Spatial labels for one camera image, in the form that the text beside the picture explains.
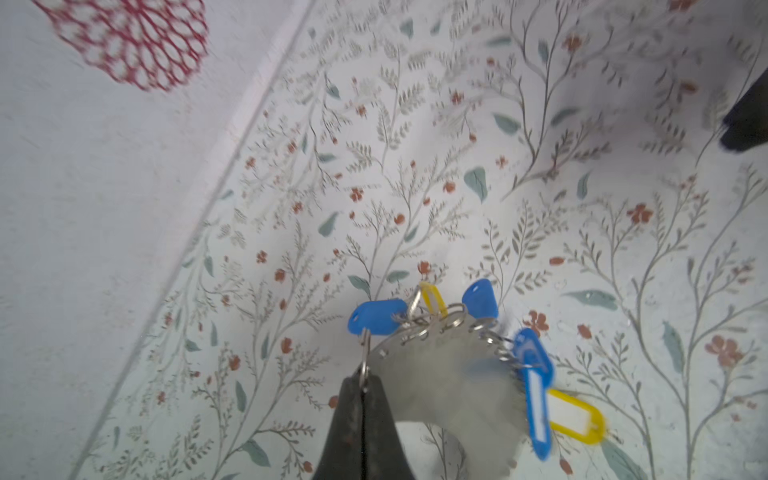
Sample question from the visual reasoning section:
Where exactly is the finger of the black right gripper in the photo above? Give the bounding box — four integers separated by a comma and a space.
720, 70, 768, 153

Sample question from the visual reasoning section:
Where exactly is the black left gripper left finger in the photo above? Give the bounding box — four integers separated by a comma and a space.
313, 374, 363, 480

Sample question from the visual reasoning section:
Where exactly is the blue key tag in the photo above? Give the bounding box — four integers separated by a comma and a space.
512, 328, 554, 461
347, 299, 408, 336
461, 278, 499, 319

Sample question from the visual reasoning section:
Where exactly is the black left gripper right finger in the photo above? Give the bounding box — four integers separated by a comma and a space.
362, 374, 415, 480

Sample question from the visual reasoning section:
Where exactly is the small yellow key tag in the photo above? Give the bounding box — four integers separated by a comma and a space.
419, 281, 448, 317

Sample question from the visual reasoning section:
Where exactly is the silver keyring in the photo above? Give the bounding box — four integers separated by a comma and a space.
359, 328, 371, 390

